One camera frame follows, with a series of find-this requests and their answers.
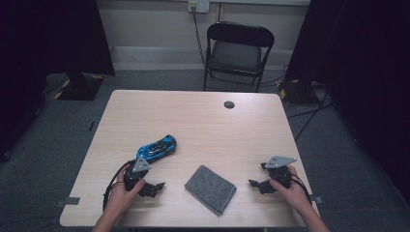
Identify grey towel cloth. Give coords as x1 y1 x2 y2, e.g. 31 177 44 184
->
184 164 237 217

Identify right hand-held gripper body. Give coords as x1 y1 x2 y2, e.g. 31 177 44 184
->
260 156 298 189

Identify black stand base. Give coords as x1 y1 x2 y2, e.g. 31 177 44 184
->
57 72 104 102
278 78 320 105

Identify person's left hand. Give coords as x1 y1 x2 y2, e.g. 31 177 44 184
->
104 163 147 216

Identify black folding chair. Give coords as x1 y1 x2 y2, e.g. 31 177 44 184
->
202 21 276 94

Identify hand-held gripper cable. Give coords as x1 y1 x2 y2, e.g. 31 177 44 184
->
289 173 313 206
102 159 136 212

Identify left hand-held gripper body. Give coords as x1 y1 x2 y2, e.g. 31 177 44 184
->
124 156 153 191

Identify left hand-held gripper cable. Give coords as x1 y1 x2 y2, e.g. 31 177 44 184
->
102 159 136 212

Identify blue toy car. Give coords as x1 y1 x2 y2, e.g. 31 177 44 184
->
135 134 178 162

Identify person's right hand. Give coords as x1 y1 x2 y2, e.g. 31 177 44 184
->
270 163 312 214

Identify black socket cable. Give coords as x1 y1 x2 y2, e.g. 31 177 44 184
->
191 6 207 66

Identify black floor cable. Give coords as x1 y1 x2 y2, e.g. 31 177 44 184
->
286 100 334 120
294 91 329 143
211 65 287 88

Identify black curtain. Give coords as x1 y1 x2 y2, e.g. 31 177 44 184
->
284 0 410 202
0 0 116 162

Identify right hand-held gripper cable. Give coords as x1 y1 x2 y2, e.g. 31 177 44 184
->
289 173 313 206

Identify white wall socket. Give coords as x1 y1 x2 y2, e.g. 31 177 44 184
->
188 0 211 14

